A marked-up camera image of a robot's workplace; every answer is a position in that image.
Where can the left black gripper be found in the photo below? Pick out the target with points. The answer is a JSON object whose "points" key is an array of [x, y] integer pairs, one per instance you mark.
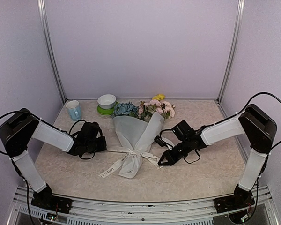
{"points": [[102, 146]]}

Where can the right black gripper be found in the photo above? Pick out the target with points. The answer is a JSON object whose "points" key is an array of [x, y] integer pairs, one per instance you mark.
{"points": [[172, 159]]}

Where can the cream printed ribbon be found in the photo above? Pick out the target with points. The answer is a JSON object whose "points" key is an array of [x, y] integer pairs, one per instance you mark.
{"points": [[130, 163]]}

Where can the pink fake flower bunch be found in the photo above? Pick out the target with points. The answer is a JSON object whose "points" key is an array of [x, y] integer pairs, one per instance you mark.
{"points": [[147, 109]]}

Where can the yellow fake flower stem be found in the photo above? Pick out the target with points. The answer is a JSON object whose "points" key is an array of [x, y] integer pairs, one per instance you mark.
{"points": [[159, 97]]}

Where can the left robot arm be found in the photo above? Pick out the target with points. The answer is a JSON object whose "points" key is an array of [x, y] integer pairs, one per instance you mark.
{"points": [[22, 127]]}

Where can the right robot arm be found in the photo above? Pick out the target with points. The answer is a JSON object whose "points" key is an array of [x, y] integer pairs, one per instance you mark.
{"points": [[256, 125]]}

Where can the green plate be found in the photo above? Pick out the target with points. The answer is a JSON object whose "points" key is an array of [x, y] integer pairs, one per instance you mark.
{"points": [[106, 112]]}

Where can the light blue mug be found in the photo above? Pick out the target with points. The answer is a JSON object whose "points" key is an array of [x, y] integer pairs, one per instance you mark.
{"points": [[74, 110]]}

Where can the white ceramic bowl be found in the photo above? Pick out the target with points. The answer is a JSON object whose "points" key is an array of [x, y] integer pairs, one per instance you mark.
{"points": [[107, 101]]}

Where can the front aluminium rail base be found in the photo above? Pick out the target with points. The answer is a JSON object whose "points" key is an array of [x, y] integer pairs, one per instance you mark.
{"points": [[202, 211]]}

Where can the left aluminium frame post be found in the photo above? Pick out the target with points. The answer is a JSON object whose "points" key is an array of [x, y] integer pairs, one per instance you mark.
{"points": [[50, 51]]}

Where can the aluminium frame post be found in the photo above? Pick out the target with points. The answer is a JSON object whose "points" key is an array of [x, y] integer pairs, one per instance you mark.
{"points": [[50, 51], [232, 51]]}

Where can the right aluminium frame post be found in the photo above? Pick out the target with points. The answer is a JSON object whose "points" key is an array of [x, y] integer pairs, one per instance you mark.
{"points": [[232, 51]]}

